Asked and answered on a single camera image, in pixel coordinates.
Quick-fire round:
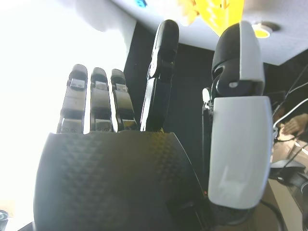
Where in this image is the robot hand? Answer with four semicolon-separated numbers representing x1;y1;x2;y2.
33;19;275;231

